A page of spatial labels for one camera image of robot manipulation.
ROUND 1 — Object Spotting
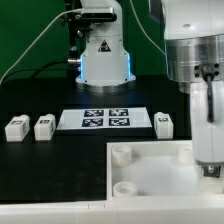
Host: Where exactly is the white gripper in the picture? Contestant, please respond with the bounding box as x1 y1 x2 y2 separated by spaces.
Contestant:
190 81 224 178

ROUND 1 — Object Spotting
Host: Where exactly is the white square tabletop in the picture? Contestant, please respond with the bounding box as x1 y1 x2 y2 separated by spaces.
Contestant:
107 140 217 199

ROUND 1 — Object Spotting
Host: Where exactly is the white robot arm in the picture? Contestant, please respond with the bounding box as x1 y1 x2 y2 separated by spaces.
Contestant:
76 0 224 178

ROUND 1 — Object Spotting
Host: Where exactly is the white L-shaped obstacle fence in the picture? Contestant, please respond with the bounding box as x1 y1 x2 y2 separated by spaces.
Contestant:
0 195 224 224

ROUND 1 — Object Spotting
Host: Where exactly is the white marker sheet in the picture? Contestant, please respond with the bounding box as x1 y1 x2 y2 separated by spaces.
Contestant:
57 107 152 130

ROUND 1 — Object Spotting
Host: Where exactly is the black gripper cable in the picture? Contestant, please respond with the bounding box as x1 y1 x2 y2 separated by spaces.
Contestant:
199 63 218 124

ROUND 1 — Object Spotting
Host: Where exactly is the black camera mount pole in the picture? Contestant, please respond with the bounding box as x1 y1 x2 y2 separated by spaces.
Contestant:
60 0 90 84

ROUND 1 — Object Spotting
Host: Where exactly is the white camera cable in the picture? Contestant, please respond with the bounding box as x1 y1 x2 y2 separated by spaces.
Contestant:
0 8 83 85

